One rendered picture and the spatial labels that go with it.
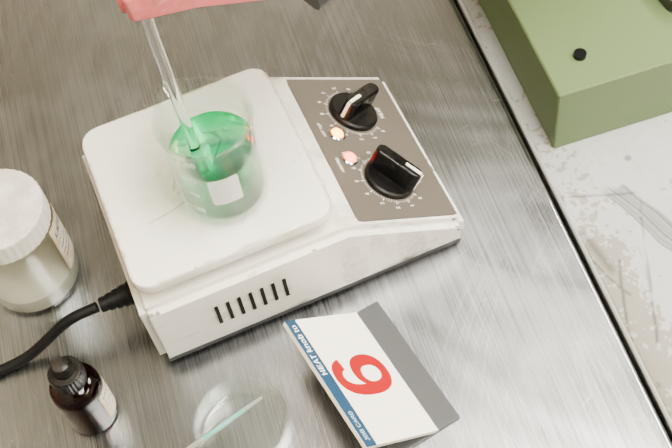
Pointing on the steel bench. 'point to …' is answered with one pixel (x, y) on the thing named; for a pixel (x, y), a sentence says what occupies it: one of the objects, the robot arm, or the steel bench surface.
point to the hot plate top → (147, 258)
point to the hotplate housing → (282, 262)
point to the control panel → (354, 174)
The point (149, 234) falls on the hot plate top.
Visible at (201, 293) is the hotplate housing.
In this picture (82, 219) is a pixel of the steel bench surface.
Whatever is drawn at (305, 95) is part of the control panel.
